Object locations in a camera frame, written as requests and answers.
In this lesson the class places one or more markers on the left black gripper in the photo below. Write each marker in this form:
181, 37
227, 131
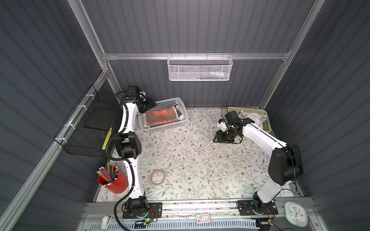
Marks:
150, 105

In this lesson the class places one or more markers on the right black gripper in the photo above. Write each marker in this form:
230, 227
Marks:
219, 137

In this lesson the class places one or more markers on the white plastic laundry basket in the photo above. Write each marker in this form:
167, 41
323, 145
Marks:
163, 104

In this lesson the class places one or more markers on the orange towel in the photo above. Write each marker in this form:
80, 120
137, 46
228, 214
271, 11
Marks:
160, 117

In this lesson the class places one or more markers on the green perforated plastic basket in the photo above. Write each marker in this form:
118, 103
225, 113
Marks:
266, 124

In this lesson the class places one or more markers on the blue beige Doraemon towel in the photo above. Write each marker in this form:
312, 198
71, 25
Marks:
179, 112

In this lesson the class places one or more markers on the white towel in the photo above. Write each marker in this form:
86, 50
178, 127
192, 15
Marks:
258, 119

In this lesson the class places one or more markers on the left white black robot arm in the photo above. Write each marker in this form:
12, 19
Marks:
126, 142

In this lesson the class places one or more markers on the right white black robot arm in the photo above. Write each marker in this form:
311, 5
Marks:
285, 164

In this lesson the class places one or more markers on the clear tape roll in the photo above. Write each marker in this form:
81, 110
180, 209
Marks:
157, 177

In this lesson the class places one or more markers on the red pencil cup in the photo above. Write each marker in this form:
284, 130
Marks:
111, 178

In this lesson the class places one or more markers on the red white label card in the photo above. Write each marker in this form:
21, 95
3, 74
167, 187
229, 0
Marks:
203, 218

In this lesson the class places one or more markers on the white round clock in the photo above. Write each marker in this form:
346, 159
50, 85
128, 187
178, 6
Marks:
295, 214

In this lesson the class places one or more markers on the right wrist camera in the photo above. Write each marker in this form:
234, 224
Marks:
222, 124

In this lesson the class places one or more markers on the white wire wall basket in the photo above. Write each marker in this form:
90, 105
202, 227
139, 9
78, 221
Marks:
199, 68

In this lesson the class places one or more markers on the black wire wall basket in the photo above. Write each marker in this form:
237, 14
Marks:
85, 134

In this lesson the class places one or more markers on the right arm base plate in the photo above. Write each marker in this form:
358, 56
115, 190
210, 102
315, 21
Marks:
255, 207

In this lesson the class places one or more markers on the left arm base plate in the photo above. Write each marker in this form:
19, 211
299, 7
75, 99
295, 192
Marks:
154, 210

